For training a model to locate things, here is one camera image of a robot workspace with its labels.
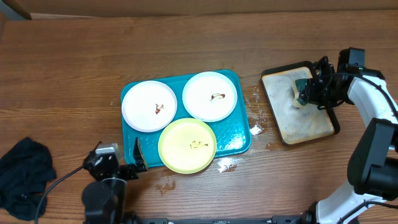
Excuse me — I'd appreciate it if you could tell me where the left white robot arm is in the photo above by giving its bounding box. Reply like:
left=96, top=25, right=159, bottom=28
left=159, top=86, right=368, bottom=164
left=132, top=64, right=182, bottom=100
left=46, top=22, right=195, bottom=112
left=81, top=139, right=147, bottom=224

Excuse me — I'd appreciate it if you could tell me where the cardboard panel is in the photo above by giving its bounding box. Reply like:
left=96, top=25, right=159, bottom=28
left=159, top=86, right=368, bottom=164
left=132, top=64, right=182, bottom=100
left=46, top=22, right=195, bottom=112
left=5, top=0, right=397, bottom=17

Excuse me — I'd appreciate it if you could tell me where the black tray with soapy water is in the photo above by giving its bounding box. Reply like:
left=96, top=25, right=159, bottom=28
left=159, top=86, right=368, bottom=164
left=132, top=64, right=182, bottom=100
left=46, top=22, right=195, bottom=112
left=261, top=61, right=340, bottom=145

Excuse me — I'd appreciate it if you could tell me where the white plate with brown stain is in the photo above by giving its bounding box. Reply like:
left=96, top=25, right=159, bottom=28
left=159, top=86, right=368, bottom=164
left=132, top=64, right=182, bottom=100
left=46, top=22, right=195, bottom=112
left=182, top=72, right=238, bottom=122

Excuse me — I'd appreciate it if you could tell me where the green and yellow sponge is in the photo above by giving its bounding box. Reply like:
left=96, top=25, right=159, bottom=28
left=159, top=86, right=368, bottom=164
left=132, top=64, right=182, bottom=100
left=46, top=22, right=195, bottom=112
left=292, top=78, right=308, bottom=108

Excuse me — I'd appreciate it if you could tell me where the white plate with red stain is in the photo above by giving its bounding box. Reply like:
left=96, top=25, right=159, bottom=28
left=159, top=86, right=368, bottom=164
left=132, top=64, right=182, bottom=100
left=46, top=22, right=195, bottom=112
left=121, top=80, right=178, bottom=133

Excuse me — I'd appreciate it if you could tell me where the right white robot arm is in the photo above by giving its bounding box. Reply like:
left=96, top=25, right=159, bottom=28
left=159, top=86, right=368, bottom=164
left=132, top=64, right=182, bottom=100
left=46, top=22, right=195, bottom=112
left=293, top=56, right=397, bottom=223

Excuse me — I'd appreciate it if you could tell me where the dark crumpled cloth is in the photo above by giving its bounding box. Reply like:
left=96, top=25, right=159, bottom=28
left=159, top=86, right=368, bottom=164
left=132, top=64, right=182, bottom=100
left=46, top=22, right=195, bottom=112
left=1, top=137, right=56, bottom=221

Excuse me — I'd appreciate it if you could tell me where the yellow plate with crumbs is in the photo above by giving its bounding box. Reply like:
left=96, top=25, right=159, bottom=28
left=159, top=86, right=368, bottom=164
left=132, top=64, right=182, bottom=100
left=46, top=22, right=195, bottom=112
left=158, top=118, right=217, bottom=174

